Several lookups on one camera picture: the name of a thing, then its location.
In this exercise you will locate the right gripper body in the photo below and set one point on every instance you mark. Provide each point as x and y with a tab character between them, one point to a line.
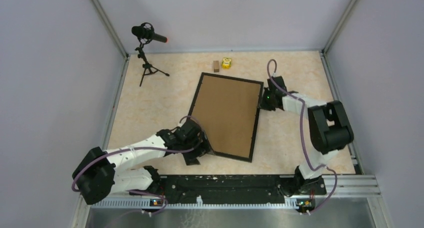
266	103

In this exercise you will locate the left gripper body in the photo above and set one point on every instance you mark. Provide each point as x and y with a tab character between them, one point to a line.
204	146

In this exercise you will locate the black picture frame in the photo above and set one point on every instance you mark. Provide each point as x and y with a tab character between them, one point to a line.
255	127

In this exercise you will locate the brown cardboard backing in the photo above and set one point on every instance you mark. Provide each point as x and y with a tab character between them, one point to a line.
225	117

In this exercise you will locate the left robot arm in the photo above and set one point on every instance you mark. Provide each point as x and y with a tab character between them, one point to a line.
105	172

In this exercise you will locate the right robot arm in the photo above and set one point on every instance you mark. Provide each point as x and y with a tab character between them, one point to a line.
329	130

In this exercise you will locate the yellow owl toy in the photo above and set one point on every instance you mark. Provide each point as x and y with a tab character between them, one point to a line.
226	63

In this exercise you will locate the small wooden block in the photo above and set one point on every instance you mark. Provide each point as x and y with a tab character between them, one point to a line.
216	66

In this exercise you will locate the black tripod stand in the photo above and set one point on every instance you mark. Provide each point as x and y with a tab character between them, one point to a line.
149	69

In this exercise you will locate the black microphone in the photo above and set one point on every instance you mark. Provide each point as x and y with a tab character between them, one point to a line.
146	32

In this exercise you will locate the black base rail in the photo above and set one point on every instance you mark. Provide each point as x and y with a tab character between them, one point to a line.
232	189

